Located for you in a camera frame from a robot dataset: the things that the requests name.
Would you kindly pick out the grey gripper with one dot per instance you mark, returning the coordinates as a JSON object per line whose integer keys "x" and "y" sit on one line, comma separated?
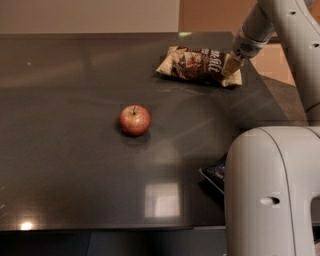
{"x": 244, "y": 46}

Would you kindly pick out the brown chip bag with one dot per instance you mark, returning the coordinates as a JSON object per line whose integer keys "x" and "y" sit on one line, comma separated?
{"x": 198, "y": 65}

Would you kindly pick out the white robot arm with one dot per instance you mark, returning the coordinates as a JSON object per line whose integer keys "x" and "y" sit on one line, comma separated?
{"x": 273, "y": 173}

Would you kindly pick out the blue Kettle chip bag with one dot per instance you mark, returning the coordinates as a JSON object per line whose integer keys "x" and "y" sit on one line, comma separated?
{"x": 215, "y": 174}

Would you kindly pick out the red apple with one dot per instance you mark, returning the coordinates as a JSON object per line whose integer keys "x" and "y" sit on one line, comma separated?
{"x": 134, "y": 120}

